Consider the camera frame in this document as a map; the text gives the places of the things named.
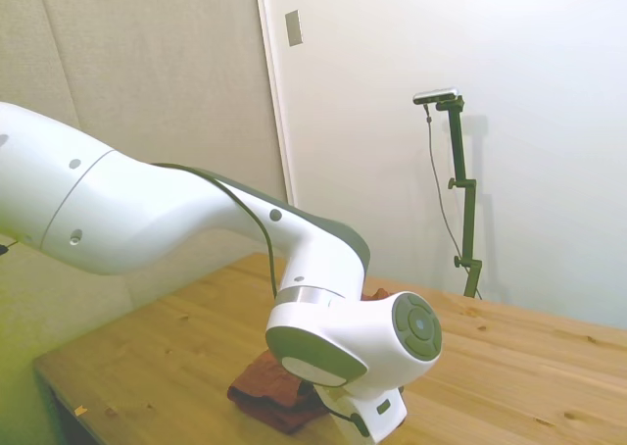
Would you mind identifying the dark green camera stand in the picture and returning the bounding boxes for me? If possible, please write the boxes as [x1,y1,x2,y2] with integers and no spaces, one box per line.
[435,95,484,299]

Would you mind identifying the grey camera bar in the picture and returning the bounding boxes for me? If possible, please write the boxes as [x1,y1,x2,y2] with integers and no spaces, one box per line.
[412,86,460,107]

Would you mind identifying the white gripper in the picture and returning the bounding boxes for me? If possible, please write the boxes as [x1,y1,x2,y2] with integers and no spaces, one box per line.
[312,384,409,442]

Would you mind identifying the grey wall plate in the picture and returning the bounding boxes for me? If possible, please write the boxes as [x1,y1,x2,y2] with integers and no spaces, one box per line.
[284,9,305,49]

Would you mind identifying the white door trim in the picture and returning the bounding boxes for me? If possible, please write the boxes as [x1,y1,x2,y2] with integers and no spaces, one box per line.
[252,0,307,209]

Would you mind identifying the rust orange shorts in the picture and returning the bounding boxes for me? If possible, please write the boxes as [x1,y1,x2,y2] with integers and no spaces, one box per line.
[226,286,394,437]

